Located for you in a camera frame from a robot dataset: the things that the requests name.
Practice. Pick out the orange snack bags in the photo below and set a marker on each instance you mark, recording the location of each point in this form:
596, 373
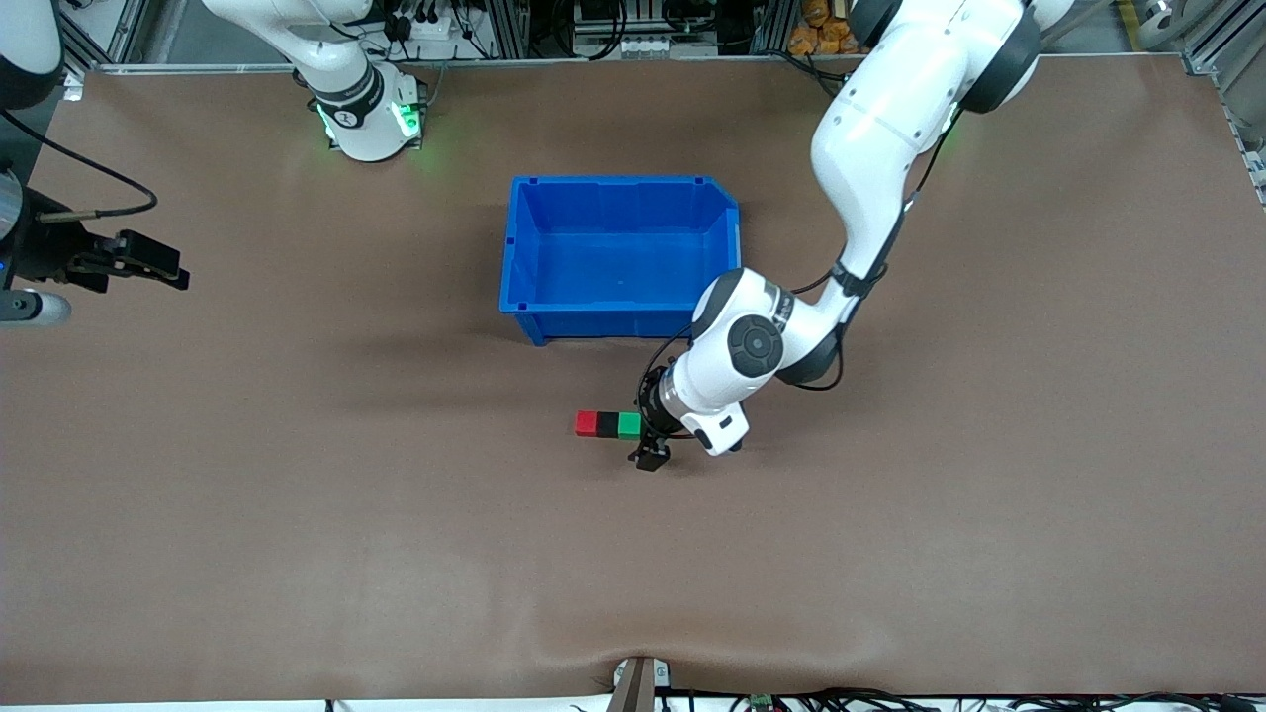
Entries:
821, 30

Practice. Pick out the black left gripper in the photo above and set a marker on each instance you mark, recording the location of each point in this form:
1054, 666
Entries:
654, 415

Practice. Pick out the black cube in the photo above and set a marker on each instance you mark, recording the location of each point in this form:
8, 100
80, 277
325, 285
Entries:
607, 425

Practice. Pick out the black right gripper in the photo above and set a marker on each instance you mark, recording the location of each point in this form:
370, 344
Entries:
46, 259

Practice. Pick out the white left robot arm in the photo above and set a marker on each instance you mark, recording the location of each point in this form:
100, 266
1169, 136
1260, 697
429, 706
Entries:
870, 129

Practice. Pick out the green cube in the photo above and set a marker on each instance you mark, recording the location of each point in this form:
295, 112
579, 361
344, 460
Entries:
629, 425

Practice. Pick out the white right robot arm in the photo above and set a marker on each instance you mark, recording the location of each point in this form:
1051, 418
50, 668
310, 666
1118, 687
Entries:
366, 129

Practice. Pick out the white power strip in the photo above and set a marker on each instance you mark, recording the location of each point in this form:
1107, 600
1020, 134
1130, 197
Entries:
430, 25

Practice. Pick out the red cube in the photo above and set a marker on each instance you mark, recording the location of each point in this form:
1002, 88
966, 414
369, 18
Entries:
587, 424

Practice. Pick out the blue plastic storage bin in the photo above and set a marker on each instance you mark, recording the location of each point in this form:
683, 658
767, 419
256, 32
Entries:
613, 257

